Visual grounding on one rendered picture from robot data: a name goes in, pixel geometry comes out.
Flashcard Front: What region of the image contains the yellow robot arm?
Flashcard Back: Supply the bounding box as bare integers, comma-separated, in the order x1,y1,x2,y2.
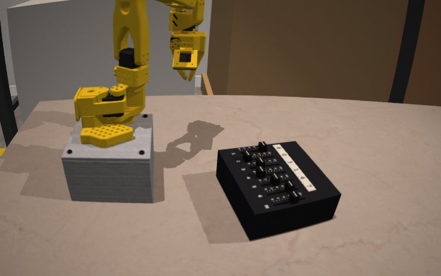
77,0,204,148

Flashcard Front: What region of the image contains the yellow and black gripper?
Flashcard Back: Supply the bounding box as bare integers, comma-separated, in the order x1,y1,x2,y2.
170,30,206,81

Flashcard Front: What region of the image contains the black lighting desk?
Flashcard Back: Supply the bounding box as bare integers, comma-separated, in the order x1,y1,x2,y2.
216,141,341,240

